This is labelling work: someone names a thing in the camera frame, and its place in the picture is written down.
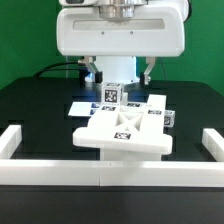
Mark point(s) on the white left fence wall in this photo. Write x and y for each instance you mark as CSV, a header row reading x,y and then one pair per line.
x,y
10,140

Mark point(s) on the white chair back frame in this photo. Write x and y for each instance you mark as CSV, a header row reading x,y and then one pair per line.
x,y
128,128

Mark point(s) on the white front fence wall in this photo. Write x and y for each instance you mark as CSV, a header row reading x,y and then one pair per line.
x,y
104,173

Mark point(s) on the white right fence wall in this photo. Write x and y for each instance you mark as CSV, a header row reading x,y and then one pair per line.
x,y
214,143

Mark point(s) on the small tagged cube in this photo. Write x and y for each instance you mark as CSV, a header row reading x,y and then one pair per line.
x,y
169,118
111,93

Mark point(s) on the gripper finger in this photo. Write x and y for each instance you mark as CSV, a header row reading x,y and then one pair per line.
x,y
145,77
97,75

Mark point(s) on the white fence wall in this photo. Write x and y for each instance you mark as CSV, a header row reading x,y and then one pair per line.
x,y
104,173
10,140
214,143

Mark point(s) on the white chair seat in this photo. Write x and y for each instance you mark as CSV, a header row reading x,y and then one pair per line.
x,y
118,155

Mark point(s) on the white tag base sheet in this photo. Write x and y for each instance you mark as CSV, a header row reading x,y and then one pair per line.
x,y
83,109

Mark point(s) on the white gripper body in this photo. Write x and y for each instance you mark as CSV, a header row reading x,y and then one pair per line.
x,y
121,27

